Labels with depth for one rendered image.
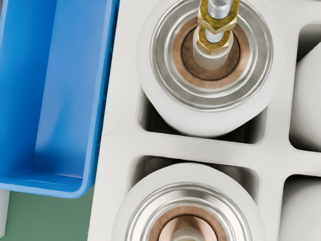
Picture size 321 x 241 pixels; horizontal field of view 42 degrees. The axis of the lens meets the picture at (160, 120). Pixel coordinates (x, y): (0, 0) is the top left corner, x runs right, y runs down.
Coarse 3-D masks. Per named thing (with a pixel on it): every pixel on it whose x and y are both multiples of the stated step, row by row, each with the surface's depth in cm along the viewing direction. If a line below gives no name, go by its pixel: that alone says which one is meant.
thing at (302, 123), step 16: (320, 48) 29; (304, 64) 32; (320, 64) 27; (304, 80) 31; (320, 80) 27; (304, 96) 31; (320, 96) 28; (304, 112) 32; (320, 112) 29; (304, 128) 34; (320, 128) 31; (304, 144) 39; (320, 144) 35
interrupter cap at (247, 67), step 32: (192, 0) 26; (160, 32) 26; (192, 32) 26; (256, 32) 26; (160, 64) 26; (192, 64) 26; (224, 64) 26; (256, 64) 25; (192, 96) 26; (224, 96) 25
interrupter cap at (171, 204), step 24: (168, 192) 25; (192, 192) 25; (216, 192) 25; (144, 216) 25; (168, 216) 25; (192, 216) 25; (216, 216) 25; (240, 216) 25; (144, 240) 25; (168, 240) 25; (216, 240) 25; (240, 240) 25
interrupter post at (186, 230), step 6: (180, 228) 25; (186, 228) 25; (192, 228) 25; (174, 234) 24; (180, 234) 23; (186, 234) 23; (192, 234) 23; (198, 234) 24; (174, 240) 22; (180, 240) 22; (186, 240) 22; (192, 240) 22; (198, 240) 22; (204, 240) 24
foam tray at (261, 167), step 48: (144, 0) 34; (288, 0) 33; (288, 48) 33; (144, 96) 36; (288, 96) 32; (144, 144) 33; (192, 144) 33; (240, 144) 32; (288, 144) 32; (96, 192) 33; (96, 240) 32
